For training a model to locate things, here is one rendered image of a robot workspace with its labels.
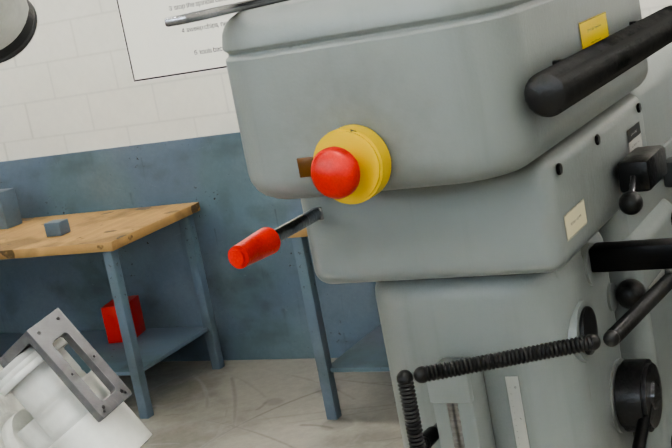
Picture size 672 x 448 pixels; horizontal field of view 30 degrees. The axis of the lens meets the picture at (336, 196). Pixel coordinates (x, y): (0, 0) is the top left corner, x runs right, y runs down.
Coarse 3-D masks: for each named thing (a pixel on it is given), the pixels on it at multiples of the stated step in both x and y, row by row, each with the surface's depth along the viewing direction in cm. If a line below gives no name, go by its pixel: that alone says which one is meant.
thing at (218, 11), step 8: (248, 0) 105; (256, 0) 106; (264, 0) 107; (272, 0) 108; (280, 0) 110; (216, 8) 100; (224, 8) 101; (232, 8) 102; (240, 8) 103; (248, 8) 104; (176, 16) 96; (184, 16) 95; (192, 16) 96; (200, 16) 97; (208, 16) 98; (216, 16) 100; (168, 24) 96; (176, 24) 96
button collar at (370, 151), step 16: (352, 128) 96; (368, 128) 97; (320, 144) 97; (336, 144) 97; (352, 144) 96; (368, 144) 95; (384, 144) 97; (368, 160) 96; (384, 160) 96; (368, 176) 96; (384, 176) 96; (368, 192) 96
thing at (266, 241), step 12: (300, 216) 110; (312, 216) 111; (264, 228) 104; (276, 228) 106; (288, 228) 107; (300, 228) 109; (252, 240) 102; (264, 240) 103; (276, 240) 104; (228, 252) 101; (240, 252) 100; (252, 252) 101; (264, 252) 102; (240, 264) 100
